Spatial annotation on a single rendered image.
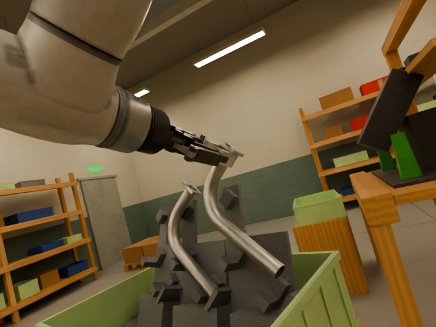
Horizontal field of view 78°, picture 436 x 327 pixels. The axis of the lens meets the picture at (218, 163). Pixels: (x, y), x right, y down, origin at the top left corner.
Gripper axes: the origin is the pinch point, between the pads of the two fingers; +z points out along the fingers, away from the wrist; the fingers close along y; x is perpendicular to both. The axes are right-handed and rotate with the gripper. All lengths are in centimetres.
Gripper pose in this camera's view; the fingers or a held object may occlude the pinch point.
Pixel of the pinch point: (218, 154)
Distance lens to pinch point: 57.6
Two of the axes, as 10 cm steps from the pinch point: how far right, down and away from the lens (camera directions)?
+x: -4.8, 8.6, 1.9
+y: -6.1, -4.9, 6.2
